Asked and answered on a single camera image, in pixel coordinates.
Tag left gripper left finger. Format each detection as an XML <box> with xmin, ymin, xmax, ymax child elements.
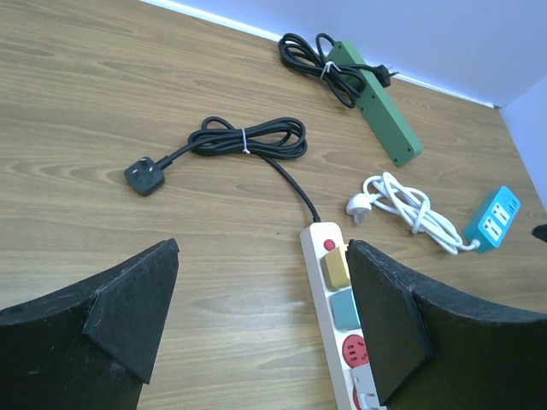
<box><xmin>1</xmin><ymin>239</ymin><xmax>179</xmax><ymax>409</ymax></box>

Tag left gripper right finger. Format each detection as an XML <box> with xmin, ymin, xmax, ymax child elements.
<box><xmin>347</xmin><ymin>240</ymin><xmax>546</xmax><ymax>409</ymax></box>

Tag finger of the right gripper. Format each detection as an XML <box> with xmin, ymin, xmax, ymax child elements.
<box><xmin>532</xmin><ymin>224</ymin><xmax>547</xmax><ymax>243</ymax></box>

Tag teal power strip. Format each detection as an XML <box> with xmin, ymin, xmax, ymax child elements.
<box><xmin>463</xmin><ymin>185</ymin><xmax>521</xmax><ymax>253</ymax></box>

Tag white square plug adapter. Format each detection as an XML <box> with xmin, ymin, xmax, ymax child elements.
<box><xmin>350</xmin><ymin>365</ymin><xmax>382</xmax><ymax>410</ymax></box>

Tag beige power strip red sockets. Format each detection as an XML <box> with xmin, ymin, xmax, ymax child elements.
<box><xmin>300</xmin><ymin>222</ymin><xmax>371</xmax><ymax>409</ymax></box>

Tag teal cube plug adapter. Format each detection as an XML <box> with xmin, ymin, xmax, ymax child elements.
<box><xmin>330</xmin><ymin>288</ymin><xmax>361</xmax><ymax>331</ymax></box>

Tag yellow cube plug adapter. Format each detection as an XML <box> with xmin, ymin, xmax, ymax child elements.
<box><xmin>321</xmin><ymin>244</ymin><xmax>350</xmax><ymax>291</ymax></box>

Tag green power strip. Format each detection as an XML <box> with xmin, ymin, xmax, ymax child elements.
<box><xmin>326</xmin><ymin>40</ymin><xmax>425</xmax><ymax>168</ymax></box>

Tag white coiled cord with plug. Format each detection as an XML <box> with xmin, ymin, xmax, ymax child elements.
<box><xmin>344</xmin><ymin>171</ymin><xmax>482</xmax><ymax>256</ymax></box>

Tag black power strip cord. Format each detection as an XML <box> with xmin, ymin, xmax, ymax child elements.
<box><xmin>123</xmin><ymin>115</ymin><xmax>322</xmax><ymax>224</ymax></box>

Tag black coiled cord with plug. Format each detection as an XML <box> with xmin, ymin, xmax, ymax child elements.
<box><xmin>278</xmin><ymin>32</ymin><xmax>401</xmax><ymax>110</ymax></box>

